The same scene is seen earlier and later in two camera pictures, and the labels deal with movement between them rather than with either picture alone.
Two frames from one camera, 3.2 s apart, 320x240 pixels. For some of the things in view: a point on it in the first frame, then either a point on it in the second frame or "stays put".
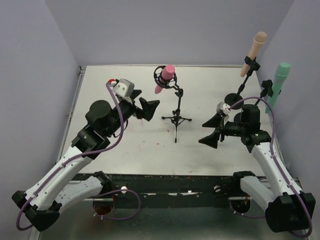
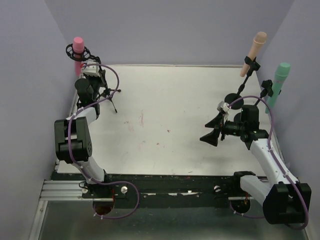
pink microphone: x=167 y=73 → x=78 y=46
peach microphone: x=259 y=40 stays put
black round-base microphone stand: x=231 y=98 stays put
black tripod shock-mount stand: x=165 y=76 → x=85 y=55
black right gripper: x=222 y=130 stays put
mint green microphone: x=281 y=74 stays put
